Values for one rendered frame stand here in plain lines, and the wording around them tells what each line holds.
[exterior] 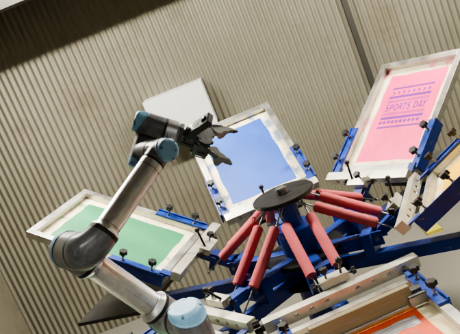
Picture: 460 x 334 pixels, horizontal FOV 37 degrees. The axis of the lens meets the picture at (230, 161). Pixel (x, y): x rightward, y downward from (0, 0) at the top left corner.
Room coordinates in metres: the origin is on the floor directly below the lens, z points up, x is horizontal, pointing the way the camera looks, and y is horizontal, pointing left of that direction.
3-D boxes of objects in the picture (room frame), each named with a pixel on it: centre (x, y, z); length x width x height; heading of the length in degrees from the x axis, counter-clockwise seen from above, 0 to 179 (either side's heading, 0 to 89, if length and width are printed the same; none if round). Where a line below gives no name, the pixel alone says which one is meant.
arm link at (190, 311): (2.05, 0.31, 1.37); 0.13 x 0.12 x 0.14; 34
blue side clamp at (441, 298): (2.38, -0.51, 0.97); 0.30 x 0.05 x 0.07; 4
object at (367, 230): (3.17, -0.18, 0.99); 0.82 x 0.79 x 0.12; 4
